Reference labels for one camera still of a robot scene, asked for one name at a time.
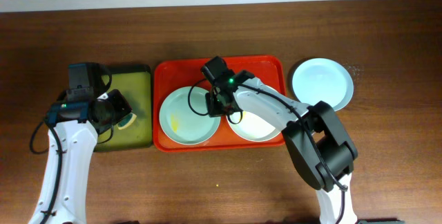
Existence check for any green and yellow sponge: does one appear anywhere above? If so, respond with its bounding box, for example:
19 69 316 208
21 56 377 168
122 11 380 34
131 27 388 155
117 113 137 130

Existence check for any white plate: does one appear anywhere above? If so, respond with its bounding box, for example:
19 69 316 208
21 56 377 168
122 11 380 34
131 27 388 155
226 111 280 142

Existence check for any pale green plate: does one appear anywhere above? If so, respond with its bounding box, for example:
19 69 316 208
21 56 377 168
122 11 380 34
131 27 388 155
159 86 220 145

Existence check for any light blue plate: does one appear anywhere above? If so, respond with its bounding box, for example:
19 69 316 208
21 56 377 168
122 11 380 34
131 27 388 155
289 58 354 111

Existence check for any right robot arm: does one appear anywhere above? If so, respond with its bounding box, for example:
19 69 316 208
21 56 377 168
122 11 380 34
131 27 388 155
205 78 358 223

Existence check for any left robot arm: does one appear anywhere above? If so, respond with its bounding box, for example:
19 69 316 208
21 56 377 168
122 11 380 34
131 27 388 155
29 89 132 223

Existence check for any black tray with green liner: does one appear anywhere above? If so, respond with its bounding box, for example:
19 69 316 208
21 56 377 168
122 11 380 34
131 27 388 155
95 64 153 152

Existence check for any red plastic serving tray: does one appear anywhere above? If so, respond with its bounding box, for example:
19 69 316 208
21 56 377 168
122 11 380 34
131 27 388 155
153 55 286 152

